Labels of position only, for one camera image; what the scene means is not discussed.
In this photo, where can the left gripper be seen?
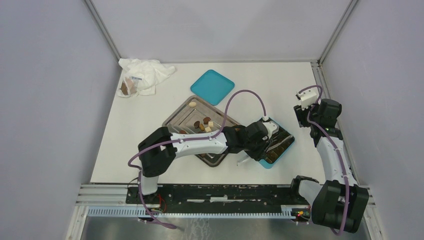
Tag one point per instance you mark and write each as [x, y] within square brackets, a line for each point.
[258, 155]

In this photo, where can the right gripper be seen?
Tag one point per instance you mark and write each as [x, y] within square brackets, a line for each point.
[300, 114]

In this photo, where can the teal chocolate box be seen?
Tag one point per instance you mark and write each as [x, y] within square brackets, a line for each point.
[278, 144]

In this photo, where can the steel tray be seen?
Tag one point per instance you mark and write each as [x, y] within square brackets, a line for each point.
[193, 110]

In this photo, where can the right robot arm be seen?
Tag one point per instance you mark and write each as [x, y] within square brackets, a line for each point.
[340, 202]

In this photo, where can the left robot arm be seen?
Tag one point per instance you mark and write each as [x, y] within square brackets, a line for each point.
[161, 148]

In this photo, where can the plastic bag with chocolate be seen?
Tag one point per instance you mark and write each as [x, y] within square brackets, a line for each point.
[128, 87]

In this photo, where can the teal box lid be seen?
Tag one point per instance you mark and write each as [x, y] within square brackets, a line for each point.
[212, 87]

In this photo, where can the white crumpled cloth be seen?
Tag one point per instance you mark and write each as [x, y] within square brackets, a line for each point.
[152, 72]

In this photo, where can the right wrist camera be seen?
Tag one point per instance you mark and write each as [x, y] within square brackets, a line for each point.
[307, 98]

